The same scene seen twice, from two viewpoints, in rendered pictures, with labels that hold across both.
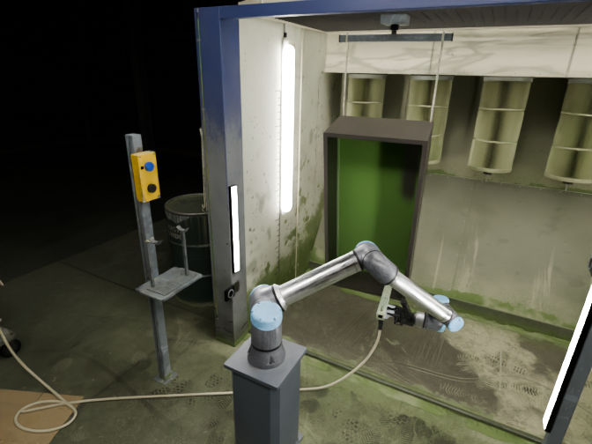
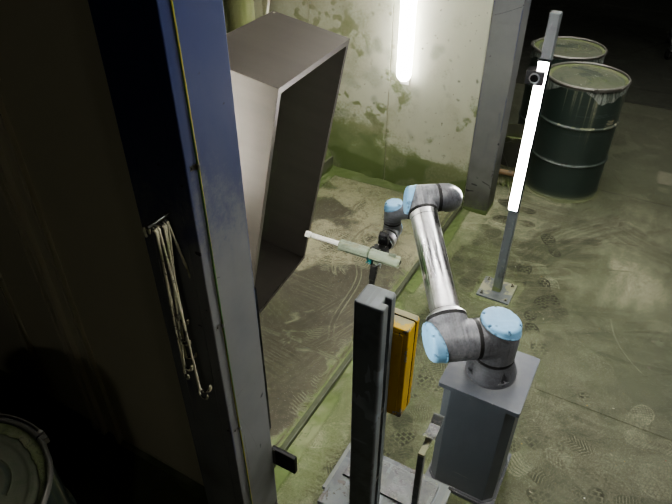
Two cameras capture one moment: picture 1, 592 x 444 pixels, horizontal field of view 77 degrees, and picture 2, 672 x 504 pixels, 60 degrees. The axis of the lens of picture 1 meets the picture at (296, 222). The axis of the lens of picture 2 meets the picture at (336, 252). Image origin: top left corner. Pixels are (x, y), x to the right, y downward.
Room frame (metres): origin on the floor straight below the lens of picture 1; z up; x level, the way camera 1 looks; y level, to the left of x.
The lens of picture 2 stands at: (2.03, 1.67, 2.33)
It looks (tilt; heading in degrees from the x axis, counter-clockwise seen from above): 37 degrees down; 272
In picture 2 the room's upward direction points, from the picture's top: straight up
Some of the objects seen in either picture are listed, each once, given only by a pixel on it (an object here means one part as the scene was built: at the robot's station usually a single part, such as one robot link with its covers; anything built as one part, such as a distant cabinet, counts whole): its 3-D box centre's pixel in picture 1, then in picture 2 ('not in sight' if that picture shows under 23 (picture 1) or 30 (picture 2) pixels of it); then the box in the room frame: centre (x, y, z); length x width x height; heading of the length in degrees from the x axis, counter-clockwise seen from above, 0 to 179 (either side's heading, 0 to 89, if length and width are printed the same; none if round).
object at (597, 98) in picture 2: not in sight; (573, 132); (0.38, -2.44, 0.44); 0.59 x 0.58 x 0.89; 77
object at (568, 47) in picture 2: not in sight; (569, 48); (0.33, -3.10, 0.86); 0.54 x 0.54 x 0.01
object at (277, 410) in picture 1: (267, 403); (478, 422); (1.49, 0.13, 0.32); 0.31 x 0.31 x 0.64; 63
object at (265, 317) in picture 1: (266, 323); (496, 335); (1.50, 0.13, 0.83); 0.17 x 0.15 x 0.18; 9
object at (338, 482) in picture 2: (169, 282); (383, 494); (1.93, 0.74, 0.78); 0.31 x 0.23 x 0.01; 153
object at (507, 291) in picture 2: not in sight; (496, 290); (1.13, -1.10, 0.01); 0.20 x 0.20 x 0.01; 63
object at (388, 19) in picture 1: (395, 19); not in sight; (2.49, -0.56, 2.27); 0.14 x 0.14 x 0.05; 63
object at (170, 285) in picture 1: (169, 257); (389, 453); (1.92, 0.72, 0.95); 0.26 x 0.15 x 0.32; 153
